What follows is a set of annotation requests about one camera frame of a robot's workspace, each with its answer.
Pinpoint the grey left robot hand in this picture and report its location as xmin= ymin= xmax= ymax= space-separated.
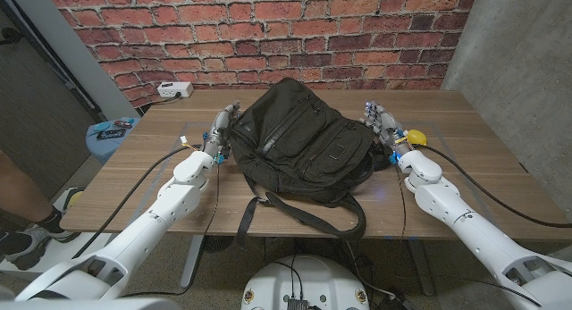
xmin=200 ymin=99 xmax=242 ymax=166

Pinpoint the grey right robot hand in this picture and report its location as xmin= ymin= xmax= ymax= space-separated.
xmin=359 ymin=100 xmax=415 ymax=163

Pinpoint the black backpack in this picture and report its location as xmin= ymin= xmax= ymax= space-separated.
xmin=225 ymin=76 xmax=394 ymax=251

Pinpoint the white power strip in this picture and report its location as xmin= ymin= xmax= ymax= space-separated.
xmin=156 ymin=80 xmax=195 ymax=99

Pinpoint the black smartphone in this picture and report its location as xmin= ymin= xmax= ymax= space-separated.
xmin=96 ymin=128 xmax=127 ymax=141

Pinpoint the red brick print backdrop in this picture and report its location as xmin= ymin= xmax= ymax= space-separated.
xmin=44 ymin=0 xmax=479 ymax=108

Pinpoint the blue round stool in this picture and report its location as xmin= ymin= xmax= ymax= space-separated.
xmin=85 ymin=116 xmax=142 ymax=164

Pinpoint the grey table leg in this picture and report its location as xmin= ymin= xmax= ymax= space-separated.
xmin=406 ymin=239 xmax=437 ymax=297
xmin=180 ymin=234 xmax=206 ymax=289

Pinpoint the white yellow sneaker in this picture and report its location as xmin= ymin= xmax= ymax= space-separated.
xmin=52 ymin=187 xmax=86 ymax=214

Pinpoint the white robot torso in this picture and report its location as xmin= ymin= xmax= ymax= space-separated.
xmin=240 ymin=255 xmax=371 ymax=310

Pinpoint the person's bare leg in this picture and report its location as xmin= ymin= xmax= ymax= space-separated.
xmin=0 ymin=148 xmax=50 ymax=224

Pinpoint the grey black sneaker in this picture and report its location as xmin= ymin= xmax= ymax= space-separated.
xmin=0 ymin=211 xmax=81 ymax=271

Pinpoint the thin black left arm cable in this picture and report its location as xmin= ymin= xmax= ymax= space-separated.
xmin=120 ymin=163 xmax=223 ymax=298

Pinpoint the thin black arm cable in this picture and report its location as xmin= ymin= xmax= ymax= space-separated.
xmin=120 ymin=163 xmax=223 ymax=298
xmin=395 ymin=164 xmax=408 ymax=242

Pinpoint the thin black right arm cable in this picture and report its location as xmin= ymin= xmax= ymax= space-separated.
xmin=395 ymin=164 xmax=408 ymax=242

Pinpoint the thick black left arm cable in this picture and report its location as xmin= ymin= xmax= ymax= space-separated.
xmin=71 ymin=144 xmax=202 ymax=260

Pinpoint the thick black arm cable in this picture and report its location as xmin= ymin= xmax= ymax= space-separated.
xmin=422 ymin=143 xmax=572 ymax=229
xmin=71 ymin=144 xmax=202 ymax=260

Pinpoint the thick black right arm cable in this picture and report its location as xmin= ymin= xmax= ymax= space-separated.
xmin=422 ymin=143 xmax=572 ymax=229

